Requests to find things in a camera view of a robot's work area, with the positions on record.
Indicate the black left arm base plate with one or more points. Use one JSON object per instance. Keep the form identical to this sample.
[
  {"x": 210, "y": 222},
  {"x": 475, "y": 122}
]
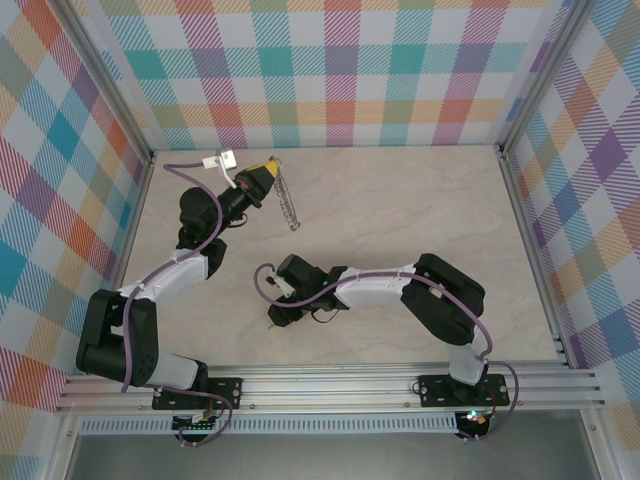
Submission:
[{"x": 227, "y": 392}]

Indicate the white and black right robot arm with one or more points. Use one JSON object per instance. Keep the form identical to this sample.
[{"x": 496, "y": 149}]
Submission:
[{"x": 380, "y": 287}]

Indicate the aluminium corner post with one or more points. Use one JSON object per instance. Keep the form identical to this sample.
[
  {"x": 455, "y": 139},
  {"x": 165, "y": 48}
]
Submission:
[
  {"x": 547, "y": 75},
  {"x": 107, "y": 80}
]

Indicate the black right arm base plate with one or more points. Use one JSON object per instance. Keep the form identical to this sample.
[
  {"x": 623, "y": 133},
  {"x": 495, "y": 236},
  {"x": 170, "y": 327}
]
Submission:
[{"x": 435, "y": 392}]

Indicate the small circuit board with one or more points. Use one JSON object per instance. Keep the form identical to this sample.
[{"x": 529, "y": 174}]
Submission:
[
  {"x": 195, "y": 422},
  {"x": 475, "y": 417}
]

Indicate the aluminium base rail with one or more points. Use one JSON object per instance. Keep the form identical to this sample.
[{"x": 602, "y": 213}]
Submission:
[{"x": 325, "y": 390}]

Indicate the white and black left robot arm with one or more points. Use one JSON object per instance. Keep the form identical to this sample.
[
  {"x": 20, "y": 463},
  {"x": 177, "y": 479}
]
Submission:
[{"x": 165, "y": 280}]

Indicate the aluminium side rail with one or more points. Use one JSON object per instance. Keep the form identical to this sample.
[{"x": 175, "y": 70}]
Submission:
[
  {"x": 530, "y": 240},
  {"x": 135, "y": 220}
]

